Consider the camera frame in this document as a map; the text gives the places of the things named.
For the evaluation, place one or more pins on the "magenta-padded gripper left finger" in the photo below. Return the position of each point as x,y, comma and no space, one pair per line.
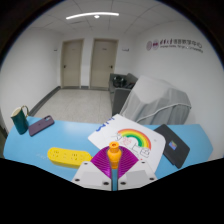
90,175

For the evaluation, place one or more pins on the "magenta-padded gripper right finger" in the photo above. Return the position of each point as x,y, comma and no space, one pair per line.
138,175

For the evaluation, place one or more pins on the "orange charger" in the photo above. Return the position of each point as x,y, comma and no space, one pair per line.
113,156

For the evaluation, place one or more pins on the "yellow power strip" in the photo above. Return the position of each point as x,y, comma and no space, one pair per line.
68,157

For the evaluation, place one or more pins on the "dark grey tablet case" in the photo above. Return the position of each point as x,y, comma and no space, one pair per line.
173,146

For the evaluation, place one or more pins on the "white rainbow-printed paper bag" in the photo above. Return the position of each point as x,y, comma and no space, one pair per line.
113,131

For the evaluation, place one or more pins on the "purple smartphone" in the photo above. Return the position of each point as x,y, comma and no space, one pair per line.
41,125

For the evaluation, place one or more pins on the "grey cloth-covered furniture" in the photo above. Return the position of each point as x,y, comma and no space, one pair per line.
155,100

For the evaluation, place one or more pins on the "grey sofa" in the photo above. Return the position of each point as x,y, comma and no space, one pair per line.
118,96

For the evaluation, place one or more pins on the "black bag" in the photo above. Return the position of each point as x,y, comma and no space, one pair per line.
118,80

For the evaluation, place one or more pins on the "beige door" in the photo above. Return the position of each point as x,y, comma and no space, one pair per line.
71,63
103,63

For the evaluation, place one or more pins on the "small round ceiling light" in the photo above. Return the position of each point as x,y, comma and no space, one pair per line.
96,16

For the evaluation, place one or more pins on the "long ceiling light strip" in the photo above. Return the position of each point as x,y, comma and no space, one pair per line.
90,14

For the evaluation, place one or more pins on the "wall logo sign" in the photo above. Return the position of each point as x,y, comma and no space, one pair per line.
173,45

